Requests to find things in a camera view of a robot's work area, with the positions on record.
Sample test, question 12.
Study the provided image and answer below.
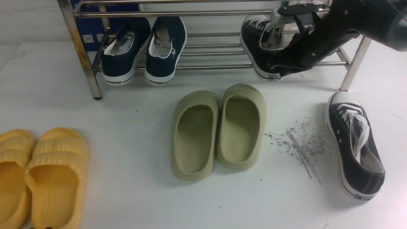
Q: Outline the right navy canvas sneaker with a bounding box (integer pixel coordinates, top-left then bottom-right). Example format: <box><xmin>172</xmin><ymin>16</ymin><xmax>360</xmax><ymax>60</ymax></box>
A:
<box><xmin>144</xmin><ymin>16</ymin><xmax>188</xmax><ymax>86</ymax></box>

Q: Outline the navy canvas sneaker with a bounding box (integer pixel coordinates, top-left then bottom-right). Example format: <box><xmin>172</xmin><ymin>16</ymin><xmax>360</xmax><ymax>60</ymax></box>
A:
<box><xmin>100</xmin><ymin>17</ymin><xmax>151</xmax><ymax>86</ymax></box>
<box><xmin>144</xmin><ymin>16</ymin><xmax>188</xmax><ymax>86</ymax></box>

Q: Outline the left yellow slipper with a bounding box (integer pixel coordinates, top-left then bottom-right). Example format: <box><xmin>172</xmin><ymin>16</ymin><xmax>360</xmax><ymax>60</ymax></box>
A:
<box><xmin>0</xmin><ymin>129</ymin><xmax>36</xmax><ymax>229</ymax></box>

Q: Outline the blue cardboard box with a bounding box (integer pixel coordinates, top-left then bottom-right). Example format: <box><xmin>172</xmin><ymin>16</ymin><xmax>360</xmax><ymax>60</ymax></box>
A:
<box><xmin>77</xmin><ymin>3</ymin><xmax>142</xmax><ymax>52</ymax></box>

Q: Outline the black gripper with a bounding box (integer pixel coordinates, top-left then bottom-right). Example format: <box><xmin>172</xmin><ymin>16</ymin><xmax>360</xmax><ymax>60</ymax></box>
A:
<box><xmin>269</xmin><ymin>27</ymin><xmax>331</xmax><ymax>77</ymax></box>

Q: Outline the right yellow slipper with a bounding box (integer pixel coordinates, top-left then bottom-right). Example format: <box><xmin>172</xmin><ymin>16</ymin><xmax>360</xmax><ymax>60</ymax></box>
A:
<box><xmin>25</xmin><ymin>127</ymin><xmax>90</xmax><ymax>229</ymax></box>

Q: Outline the right olive green slipper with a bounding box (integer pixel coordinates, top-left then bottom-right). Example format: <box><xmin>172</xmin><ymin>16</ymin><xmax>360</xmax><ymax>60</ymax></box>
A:
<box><xmin>217</xmin><ymin>84</ymin><xmax>267</xmax><ymax>171</ymax></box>

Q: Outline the stainless steel shoe rack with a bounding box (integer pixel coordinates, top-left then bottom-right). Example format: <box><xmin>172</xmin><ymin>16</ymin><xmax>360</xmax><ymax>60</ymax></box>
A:
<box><xmin>57</xmin><ymin>0</ymin><xmax>384</xmax><ymax>101</ymax></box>

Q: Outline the left olive green slipper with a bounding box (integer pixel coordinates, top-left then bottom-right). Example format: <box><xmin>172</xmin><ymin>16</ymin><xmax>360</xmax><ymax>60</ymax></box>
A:
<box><xmin>171</xmin><ymin>90</ymin><xmax>219</xmax><ymax>182</ymax></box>

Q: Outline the black canvas sneaker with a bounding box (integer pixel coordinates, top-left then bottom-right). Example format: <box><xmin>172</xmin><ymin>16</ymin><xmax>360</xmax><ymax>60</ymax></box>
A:
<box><xmin>324</xmin><ymin>91</ymin><xmax>385</xmax><ymax>201</ymax></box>
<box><xmin>240</xmin><ymin>15</ymin><xmax>286</xmax><ymax>82</ymax></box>

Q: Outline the yellow slipper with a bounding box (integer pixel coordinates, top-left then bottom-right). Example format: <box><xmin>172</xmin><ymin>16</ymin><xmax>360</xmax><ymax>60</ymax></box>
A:
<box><xmin>0</xmin><ymin>129</ymin><xmax>36</xmax><ymax>229</ymax></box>
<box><xmin>25</xmin><ymin>127</ymin><xmax>90</xmax><ymax>229</ymax></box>

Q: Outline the olive green slipper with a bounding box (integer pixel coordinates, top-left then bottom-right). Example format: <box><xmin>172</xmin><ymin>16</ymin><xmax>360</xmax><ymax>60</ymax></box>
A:
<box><xmin>171</xmin><ymin>90</ymin><xmax>219</xmax><ymax>182</ymax></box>
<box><xmin>217</xmin><ymin>84</ymin><xmax>267</xmax><ymax>171</ymax></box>

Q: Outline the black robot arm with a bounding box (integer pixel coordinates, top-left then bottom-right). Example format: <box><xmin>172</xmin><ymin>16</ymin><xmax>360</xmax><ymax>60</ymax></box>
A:
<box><xmin>266</xmin><ymin>0</ymin><xmax>407</xmax><ymax>77</ymax></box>

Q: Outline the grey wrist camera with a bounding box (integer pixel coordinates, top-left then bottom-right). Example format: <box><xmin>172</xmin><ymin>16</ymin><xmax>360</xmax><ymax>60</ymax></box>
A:
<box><xmin>269</xmin><ymin>3</ymin><xmax>329</xmax><ymax>27</ymax></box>

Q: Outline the left navy canvas sneaker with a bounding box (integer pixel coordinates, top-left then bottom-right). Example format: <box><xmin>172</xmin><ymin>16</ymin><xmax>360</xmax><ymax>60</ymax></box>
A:
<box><xmin>100</xmin><ymin>17</ymin><xmax>151</xmax><ymax>86</ymax></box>

